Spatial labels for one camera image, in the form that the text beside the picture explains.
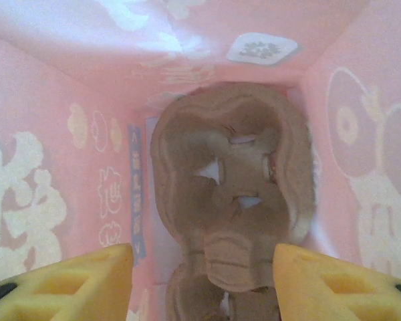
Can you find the red paper takeout bag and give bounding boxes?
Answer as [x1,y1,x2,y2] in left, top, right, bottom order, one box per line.
[0,0,401,321]

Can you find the brown pulp cup carrier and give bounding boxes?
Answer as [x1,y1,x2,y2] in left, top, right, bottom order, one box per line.
[150,83,317,321]

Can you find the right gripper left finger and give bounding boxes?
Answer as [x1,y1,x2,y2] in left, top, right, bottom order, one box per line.
[0,243,134,321]

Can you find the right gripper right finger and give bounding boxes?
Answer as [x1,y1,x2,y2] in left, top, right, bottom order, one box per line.
[274,243,401,321]

